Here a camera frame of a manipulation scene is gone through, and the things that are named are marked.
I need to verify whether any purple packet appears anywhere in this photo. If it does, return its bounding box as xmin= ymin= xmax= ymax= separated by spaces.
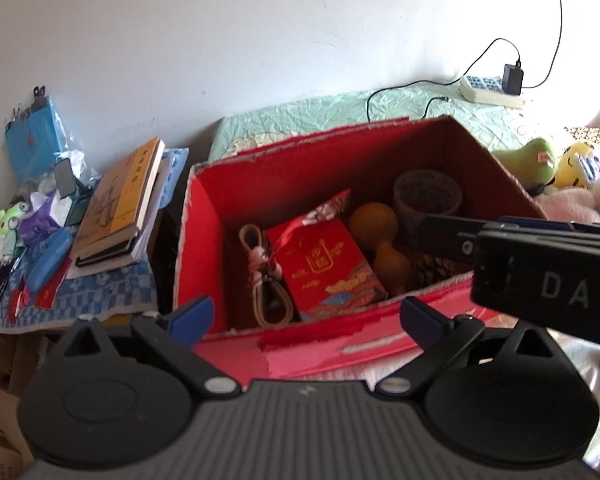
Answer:
xmin=19 ymin=210 xmax=61 ymax=246

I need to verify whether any green frog toy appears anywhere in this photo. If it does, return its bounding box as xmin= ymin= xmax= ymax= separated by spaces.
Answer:
xmin=0 ymin=201 xmax=31 ymax=246

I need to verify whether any blue plastic bag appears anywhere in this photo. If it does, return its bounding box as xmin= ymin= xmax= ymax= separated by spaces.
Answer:
xmin=4 ymin=87 xmax=81 ymax=186

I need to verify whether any red paper packet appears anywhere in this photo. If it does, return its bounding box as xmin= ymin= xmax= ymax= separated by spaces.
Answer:
xmin=7 ymin=280 xmax=66 ymax=311

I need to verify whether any small red gift box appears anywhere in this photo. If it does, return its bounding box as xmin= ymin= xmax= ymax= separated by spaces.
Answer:
xmin=265 ymin=217 xmax=388 ymax=323

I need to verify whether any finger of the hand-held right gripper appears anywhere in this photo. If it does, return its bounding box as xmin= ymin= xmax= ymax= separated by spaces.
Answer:
xmin=484 ymin=216 xmax=600 ymax=239
xmin=418 ymin=213 xmax=487 ymax=264

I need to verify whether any pink plush toy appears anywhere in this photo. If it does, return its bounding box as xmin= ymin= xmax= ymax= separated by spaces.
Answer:
xmin=532 ymin=175 xmax=600 ymax=226

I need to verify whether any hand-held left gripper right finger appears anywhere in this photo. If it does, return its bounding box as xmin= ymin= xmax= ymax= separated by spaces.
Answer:
xmin=375 ymin=296 xmax=556 ymax=401

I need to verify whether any black charger cable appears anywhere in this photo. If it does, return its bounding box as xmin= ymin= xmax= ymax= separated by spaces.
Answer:
xmin=366 ymin=37 xmax=522 ymax=123

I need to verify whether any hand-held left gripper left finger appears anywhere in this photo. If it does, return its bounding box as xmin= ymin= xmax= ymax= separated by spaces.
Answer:
xmin=55 ymin=296 xmax=242 ymax=401

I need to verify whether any brown pine cone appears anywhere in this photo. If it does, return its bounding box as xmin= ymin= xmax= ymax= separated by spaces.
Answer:
xmin=410 ymin=252 xmax=473 ymax=291

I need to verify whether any large red cardboard box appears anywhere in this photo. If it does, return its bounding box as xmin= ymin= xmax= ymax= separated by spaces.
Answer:
xmin=172 ymin=115 xmax=551 ymax=381

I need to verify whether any printed tape roll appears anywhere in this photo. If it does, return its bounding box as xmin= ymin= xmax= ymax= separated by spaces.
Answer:
xmin=392 ymin=168 xmax=463 ymax=248

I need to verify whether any pile of cardboard boxes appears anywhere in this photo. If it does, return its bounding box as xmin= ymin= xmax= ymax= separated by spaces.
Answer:
xmin=0 ymin=330 xmax=46 ymax=480

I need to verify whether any blue checkered cloth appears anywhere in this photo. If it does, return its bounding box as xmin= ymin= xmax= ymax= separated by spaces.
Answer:
xmin=0 ymin=255 xmax=160 ymax=333

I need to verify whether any yellow plush toy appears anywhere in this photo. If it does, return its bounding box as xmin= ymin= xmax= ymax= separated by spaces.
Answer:
xmin=552 ymin=141 xmax=600 ymax=188

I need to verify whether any leopard print cloth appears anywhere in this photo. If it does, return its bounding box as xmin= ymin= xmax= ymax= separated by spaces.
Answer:
xmin=565 ymin=127 xmax=600 ymax=161

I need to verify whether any beige leather strap with scarf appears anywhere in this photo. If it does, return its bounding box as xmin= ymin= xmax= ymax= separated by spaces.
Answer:
xmin=238 ymin=189 xmax=353 ymax=330

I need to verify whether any white textured bedsheet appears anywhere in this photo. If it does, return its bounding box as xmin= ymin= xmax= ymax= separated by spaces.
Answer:
xmin=300 ymin=330 xmax=600 ymax=411

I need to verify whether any green plush toy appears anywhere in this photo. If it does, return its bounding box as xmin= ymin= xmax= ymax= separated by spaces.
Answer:
xmin=492 ymin=137 xmax=558 ymax=196

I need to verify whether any white power strip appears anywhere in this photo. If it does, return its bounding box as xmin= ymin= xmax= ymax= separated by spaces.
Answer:
xmin=459 ymin=75 xmax=526 ymax=110

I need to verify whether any short black cable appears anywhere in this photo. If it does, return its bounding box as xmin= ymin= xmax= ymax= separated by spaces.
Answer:
xmin=423 ymin=94 xmax=452 ymax=121

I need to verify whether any stack of books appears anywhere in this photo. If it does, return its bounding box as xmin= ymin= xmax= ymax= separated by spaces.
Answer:
xmin=67 ymin=147 xmax=191 ymax=281

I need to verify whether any small black device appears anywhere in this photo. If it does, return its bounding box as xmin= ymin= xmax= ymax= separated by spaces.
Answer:
xmin=54 ymin=159 xmax=77 ymax=197

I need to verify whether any blue pencil case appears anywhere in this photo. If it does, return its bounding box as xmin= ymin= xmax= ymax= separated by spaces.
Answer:
xmin=24 ymin=230 xmax=75 ymax=291

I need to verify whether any black book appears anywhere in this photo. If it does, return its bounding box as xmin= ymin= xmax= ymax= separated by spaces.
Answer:
xmin=74 ymin=232 xmax=142 ymax=268

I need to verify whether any brown gourd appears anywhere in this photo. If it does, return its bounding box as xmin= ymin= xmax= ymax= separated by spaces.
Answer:
xmin=348 ymin=201 xmax=412 ymax=296

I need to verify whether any black charger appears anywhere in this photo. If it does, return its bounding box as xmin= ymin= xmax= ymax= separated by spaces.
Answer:
xmin=502 ymin=61 xmax=525 ymax=96

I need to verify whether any long black wall cable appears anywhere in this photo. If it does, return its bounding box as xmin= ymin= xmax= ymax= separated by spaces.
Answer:
xmin=522 ymin=0 xmax=565 ymax=90

